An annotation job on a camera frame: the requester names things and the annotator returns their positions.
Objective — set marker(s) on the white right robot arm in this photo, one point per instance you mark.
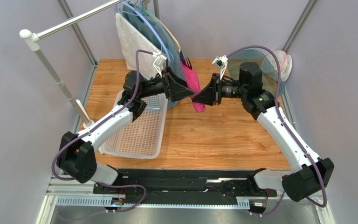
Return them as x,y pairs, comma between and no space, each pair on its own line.
308,173

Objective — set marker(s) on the white clothes rack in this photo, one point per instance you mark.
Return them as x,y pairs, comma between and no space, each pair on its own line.
66,57

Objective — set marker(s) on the white plastic basket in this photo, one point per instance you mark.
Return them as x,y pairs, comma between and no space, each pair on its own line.
141,139

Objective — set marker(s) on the transparent teal plastic lid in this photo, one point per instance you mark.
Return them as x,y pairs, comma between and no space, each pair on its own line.
250,55

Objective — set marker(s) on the blue-grey shirt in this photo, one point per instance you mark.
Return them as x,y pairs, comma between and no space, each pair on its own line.
138,29

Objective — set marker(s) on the wooden clothes hanger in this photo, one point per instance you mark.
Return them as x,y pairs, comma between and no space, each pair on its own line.
168,39

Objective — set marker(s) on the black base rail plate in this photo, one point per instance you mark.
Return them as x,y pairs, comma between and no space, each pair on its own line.
185,186

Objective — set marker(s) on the white towel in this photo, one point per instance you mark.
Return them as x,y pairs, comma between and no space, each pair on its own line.
136,45

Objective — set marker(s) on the white mesh laundry bag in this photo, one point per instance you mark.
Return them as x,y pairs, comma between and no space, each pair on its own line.
283,63

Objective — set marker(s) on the iridescent fork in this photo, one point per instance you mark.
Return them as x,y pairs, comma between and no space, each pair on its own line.
188,63

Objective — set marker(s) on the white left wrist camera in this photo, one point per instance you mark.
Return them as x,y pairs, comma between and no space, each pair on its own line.
159,62

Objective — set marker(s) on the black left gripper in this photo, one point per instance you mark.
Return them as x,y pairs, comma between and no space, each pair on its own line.
175,94

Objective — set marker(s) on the blue clothes hanger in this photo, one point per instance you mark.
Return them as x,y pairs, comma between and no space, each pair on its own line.
141,24

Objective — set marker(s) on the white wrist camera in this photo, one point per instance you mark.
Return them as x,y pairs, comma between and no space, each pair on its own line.
221,63
159,62

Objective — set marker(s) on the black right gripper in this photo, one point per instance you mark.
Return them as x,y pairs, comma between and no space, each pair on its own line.
215,89

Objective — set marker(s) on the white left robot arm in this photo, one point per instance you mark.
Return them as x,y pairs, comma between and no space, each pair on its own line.
76,155

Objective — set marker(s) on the iridescent table knife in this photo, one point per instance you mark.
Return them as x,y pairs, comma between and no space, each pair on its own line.
182,57

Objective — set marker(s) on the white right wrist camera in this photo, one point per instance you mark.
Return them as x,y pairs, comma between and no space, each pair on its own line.
221,63

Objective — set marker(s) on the magenta paper napkin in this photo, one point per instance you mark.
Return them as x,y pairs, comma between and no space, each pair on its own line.
194,85

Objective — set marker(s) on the green clothes hanger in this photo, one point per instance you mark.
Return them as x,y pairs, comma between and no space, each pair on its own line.
142,6

